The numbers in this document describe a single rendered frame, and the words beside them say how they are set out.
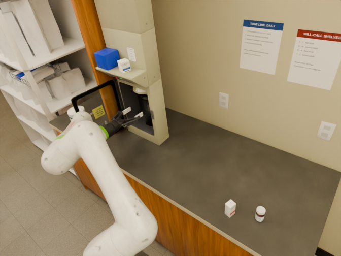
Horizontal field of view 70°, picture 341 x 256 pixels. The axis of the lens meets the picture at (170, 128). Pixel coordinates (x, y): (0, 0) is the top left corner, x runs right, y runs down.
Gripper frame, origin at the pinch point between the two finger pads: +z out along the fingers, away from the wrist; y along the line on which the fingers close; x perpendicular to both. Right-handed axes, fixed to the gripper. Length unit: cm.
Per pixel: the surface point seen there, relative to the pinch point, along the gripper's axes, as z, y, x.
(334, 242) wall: 49, -133, 92
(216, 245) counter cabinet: -23, -79, 49
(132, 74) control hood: -6.4, -13.5, -32.9
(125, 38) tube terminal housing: 0.9, -4.9, -49.4
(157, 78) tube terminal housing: 9.0, -16.6, -24.6
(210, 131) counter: 35, -38, 24
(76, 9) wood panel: -9, 20, -65
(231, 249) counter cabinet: -23, -88, 43
